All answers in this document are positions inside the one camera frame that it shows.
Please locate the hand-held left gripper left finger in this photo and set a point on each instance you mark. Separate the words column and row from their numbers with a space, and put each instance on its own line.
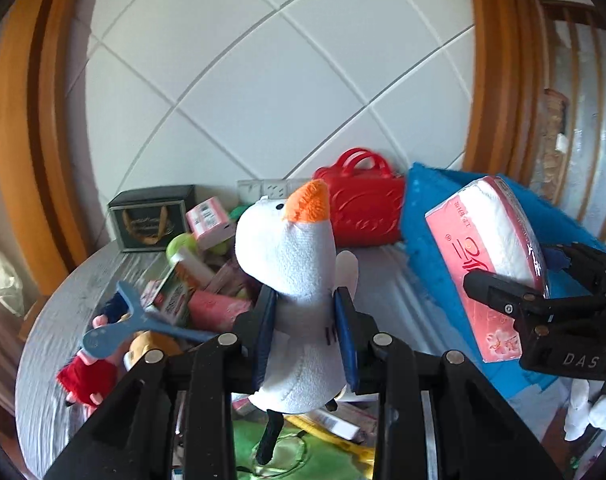
column 265, row 340

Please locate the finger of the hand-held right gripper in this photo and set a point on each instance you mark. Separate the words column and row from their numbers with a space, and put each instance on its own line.
column 498, row 292
column 588, row 270

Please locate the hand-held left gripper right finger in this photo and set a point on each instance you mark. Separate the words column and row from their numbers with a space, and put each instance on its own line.
column 347, row 350

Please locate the pink tissue pack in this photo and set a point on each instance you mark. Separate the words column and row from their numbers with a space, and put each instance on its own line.
column 483, row 240

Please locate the white plush goose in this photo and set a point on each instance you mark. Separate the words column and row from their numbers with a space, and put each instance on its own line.
column 293, row 270

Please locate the grey sheet covered desktop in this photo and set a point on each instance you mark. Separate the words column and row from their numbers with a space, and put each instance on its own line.
column 58, row 320

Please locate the person's right hand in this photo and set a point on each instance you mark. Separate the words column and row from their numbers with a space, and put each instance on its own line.
column 590, row 410

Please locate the pink wipes pack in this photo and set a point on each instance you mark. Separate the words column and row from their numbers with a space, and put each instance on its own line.
column 218, row 308

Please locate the white pink long box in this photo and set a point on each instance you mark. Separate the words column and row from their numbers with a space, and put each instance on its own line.
column 345, row 417

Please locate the yellow plastic hanger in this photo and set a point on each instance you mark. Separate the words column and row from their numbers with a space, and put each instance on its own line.
column 323, row 426

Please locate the white red medicine box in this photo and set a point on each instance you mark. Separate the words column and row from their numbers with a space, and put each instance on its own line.
column 170, row 302

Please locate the white orange tube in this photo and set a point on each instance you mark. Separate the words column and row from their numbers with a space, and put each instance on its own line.
column 193, row 266

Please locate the brown teddy bear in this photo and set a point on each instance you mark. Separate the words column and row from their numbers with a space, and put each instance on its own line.
column 150, row 342

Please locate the light green cloth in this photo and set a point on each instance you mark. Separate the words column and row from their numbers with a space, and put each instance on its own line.
column 303, row 460

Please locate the rolled patterned carpet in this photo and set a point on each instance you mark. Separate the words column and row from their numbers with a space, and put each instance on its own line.
column 553, row 150

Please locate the green flat pouch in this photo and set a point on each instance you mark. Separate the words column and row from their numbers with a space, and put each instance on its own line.
column 239, row 211

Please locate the small pink box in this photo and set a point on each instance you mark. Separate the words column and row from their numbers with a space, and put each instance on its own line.
column 208, row 220

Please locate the red toy suitcase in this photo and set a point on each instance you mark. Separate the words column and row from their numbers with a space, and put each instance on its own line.
column 368, row 210

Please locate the dark blue plush toy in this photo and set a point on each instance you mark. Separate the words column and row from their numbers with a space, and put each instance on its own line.
column 115, row 307

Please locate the blue plastic tool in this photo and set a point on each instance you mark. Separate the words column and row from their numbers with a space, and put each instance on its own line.
column 103, row 342

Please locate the dark gift box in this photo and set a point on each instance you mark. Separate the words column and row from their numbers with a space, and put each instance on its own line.
column 148, row 220

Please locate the plush pig red dress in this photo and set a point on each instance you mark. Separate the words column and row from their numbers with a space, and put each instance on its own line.
column 90, row 379

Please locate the white plastic bag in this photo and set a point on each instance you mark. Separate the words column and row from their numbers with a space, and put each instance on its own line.
column 5, row 280

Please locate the white wall socket panel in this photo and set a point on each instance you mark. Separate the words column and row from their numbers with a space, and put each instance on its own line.
column 258, row 189

